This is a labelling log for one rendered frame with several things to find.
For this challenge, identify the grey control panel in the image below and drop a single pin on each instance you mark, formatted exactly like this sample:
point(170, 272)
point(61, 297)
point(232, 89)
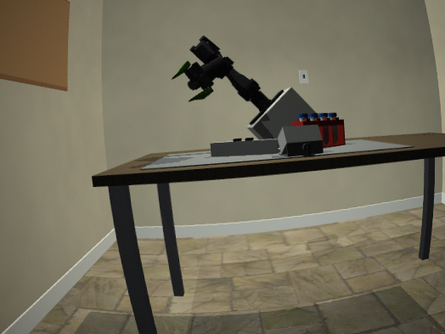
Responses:
point(303, 140)

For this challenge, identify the grey flat mat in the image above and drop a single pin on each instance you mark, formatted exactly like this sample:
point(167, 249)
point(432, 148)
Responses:
point(204, 158)

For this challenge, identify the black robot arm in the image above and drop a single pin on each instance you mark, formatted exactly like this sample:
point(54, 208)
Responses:
point(244, 86)

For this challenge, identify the red tube rack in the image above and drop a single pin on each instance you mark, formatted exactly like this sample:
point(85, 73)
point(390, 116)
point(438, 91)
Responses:
point(330, 123)

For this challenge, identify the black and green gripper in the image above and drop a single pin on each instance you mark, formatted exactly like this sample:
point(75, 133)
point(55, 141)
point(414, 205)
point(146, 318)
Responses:
point(206, 73)

